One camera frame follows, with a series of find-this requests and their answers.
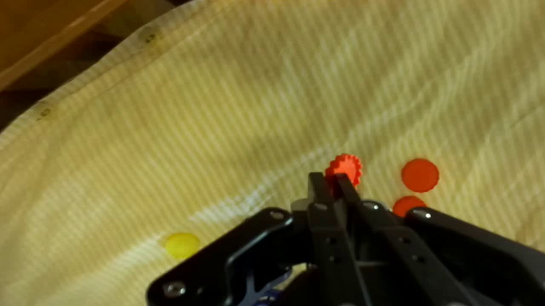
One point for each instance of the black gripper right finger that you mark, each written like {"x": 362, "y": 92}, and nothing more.
{"x": 399, "y": 269}

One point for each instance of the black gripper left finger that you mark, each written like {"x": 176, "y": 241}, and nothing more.
{"x": 341, "y": 282}

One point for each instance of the orange disc with ridged edge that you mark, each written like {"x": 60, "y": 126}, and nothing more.
{"x": 348, "y": 165}

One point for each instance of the orange disc middle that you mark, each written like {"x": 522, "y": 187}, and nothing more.
{"x": 404, "y": 204}

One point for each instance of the orange disc upper right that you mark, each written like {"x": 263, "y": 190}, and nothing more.
{"x": 419, "y": 175}

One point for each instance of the yellow disc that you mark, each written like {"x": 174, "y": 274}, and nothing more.
{"x": 181, "y": 245}

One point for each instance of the yellow bed sheet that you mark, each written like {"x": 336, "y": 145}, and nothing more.
{"x": 222, "y": 107}

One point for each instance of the wooden bunk bed frame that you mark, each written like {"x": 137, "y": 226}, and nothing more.
{"x": 45, "y": 43}

